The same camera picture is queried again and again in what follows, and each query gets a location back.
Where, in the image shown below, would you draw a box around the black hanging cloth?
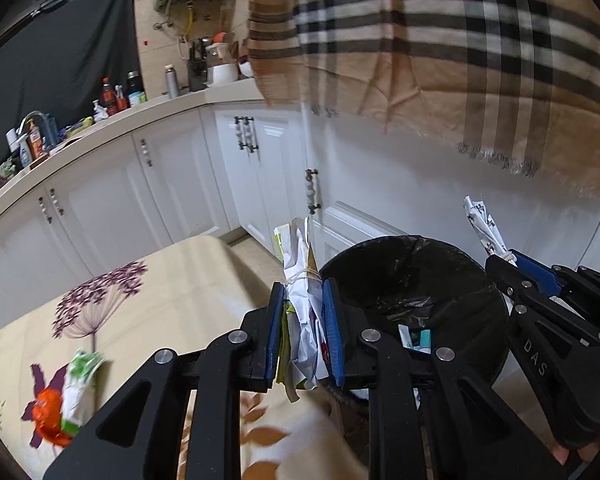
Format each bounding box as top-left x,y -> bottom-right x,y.
0,0 -> 143,176

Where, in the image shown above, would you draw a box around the steel thermos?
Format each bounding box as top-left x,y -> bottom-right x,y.
164,64 -> 181,100

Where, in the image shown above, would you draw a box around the white kitchen cabinets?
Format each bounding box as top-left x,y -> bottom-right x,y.
0,95 -> 600,341

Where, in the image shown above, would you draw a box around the yellow gas hose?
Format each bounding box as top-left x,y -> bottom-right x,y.
180,0 -> 197,43

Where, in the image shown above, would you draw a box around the floral tablecloth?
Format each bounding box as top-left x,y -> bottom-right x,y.
0,236 -> 371,480

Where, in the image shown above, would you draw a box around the beige plaid cloth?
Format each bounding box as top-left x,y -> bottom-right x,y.
246,0 -> 600,198

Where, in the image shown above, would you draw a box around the green sponge cloth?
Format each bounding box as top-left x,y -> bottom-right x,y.
65,116 -> 95,137

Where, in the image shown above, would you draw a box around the trash bin black bag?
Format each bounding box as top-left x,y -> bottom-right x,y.
319,235 -> 512,413

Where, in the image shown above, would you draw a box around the white jug appliance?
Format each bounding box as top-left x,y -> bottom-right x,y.
205,42 -> 239,85

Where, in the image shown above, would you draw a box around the person's right hand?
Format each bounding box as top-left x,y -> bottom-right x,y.
551,444 -> 588,467

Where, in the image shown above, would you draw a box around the yellow white wrapper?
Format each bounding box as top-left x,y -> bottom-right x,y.
272,216 -> 331,403

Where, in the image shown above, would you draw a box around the black knife block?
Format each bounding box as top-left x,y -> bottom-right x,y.
187,37 -> 210,92

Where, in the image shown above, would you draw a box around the dark sauce bottle red cap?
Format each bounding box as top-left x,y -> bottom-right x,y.
100,77 -> 117,117

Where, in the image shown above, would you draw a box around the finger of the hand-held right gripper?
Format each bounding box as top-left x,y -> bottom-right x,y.
511,250 -> 582,297
484,255 -> 546,311

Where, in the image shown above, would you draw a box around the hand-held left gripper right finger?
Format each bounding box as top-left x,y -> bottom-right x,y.
321,277 -> 568,480

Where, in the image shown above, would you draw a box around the chrome faucet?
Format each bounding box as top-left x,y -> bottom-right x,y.
17,111 -> 56,153

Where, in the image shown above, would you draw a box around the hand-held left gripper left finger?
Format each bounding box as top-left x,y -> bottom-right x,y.
42,281 -> 287,480

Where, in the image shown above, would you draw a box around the white detergent bottle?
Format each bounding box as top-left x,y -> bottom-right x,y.
6,127 -> 33,168

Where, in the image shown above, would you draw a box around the white packet teal edge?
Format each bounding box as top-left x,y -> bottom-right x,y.
399,324 -> 433,352

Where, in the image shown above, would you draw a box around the black thermos blue label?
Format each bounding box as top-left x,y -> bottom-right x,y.
126,71 -> 147,107

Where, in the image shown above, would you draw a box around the orange soap pump bottle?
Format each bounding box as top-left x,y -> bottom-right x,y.
27,120 -> 46,160

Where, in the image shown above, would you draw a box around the orange plastic bag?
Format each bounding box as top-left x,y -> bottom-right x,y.
34,389 -> 76,447

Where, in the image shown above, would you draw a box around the green white wrapper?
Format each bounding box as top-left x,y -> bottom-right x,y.
60,350 -> 106,436

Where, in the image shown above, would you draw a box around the white patterned paper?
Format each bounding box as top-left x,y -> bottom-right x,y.
462,195 -> 519,267

